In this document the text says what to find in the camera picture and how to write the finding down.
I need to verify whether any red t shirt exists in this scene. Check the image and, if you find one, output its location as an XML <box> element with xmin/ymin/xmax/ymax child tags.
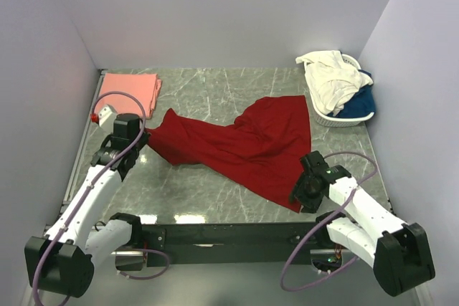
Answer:
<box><xmin>148</xmin><ymin>95</ymin><xmax>312</xmax><ymax>213</ymax></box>

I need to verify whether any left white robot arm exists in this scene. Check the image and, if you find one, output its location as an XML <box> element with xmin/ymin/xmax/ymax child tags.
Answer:
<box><xmin>24</xmin><ymin>113</ymin><xmax>149</xmax><ymax>297</ymax></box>

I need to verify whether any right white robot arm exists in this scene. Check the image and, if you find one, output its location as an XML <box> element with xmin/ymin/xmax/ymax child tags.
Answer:
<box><xmin>285</xmin><ymin>151</ymin><xmax>436</xmax><ymax>297</ymax></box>

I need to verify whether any folded pink t shirt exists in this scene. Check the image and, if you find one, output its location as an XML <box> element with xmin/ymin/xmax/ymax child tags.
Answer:
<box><xmin>95</xmin><ymin>73</ymin><xmax>162</xmax><ymax>119</ymax></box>

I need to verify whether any black base beam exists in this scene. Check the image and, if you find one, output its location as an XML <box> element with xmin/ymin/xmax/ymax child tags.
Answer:
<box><xmin>100</xmin><ymin>221</ymin><xmax>359</xmax><ymax>271</ymax></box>

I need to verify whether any white laundry basket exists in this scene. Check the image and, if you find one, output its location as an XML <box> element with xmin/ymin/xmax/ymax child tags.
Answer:
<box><xmin>295</xmin><ymin>50</ymin><xmax>376</xmax><ymax>128</ymax></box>

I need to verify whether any blue t shirt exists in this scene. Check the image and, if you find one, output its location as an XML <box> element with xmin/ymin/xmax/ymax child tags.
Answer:
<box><xmin>331</xmin><ymin>83</ymin><xmax>376</xmax><ymax>119</ymax></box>

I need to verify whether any white t shirt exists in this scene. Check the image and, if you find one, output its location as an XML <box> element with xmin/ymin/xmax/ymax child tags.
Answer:
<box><xmin>295</xmin><ymin>50</ymin><xmax>373</xmax><ymax>115</ymax></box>

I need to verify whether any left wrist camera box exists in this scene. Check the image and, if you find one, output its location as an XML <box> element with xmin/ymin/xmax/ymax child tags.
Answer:
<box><xmin>90</xmin><ymin>105</ymin><xmax>118</xmax><ymax>133</ymax></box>

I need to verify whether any aluminium rail frame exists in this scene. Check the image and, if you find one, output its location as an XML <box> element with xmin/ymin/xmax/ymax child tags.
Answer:
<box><xmin>57</xmin><ymin>68</ymin><xmax>108</xmax><ymax>228</ymax></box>

